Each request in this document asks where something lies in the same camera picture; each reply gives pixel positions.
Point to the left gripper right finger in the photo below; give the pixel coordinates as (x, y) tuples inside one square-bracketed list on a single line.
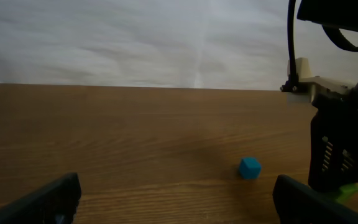
[(303, 205)]

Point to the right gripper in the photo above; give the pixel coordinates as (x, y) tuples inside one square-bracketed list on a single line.
[(337, 104)]

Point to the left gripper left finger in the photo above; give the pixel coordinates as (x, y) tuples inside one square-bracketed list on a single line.
[(51, 202)]

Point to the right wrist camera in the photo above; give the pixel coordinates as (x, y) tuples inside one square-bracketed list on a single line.
[(317, 85)]

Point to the blue cube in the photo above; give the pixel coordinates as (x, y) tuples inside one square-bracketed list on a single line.
[(250, 168)]

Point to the green cube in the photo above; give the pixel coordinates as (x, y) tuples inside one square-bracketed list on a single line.
[(348, 190)]

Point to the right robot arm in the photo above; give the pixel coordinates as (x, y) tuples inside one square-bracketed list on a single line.
[(346, 14)]

